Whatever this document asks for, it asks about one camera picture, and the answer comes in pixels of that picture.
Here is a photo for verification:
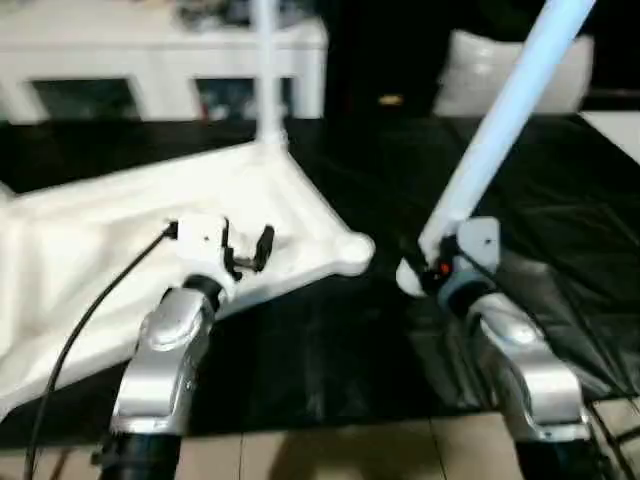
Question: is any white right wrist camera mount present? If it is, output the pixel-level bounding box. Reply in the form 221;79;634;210
451;216;502;307

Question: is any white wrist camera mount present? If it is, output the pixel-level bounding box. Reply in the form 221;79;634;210
451;216;502;307
168;212;237;297

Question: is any white flat board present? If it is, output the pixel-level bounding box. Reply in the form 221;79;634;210
581;109;640;165

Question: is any white pillow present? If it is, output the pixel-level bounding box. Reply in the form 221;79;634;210
431;27;597;117

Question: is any black cabinet with gold label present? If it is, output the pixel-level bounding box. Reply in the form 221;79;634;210
322;0;640;119

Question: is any white glass-door cabinet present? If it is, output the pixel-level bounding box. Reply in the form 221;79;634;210
0;0;330;125

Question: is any white plastic table leg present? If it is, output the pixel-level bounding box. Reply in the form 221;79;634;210
395;0;600;297
251;0;290;152

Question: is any black table mat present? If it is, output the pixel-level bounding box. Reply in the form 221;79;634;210
0;112;640;446

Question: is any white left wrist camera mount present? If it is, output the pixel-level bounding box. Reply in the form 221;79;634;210
168;212;237;297

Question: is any white plastic table top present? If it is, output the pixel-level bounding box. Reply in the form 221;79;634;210
0;138;377;417

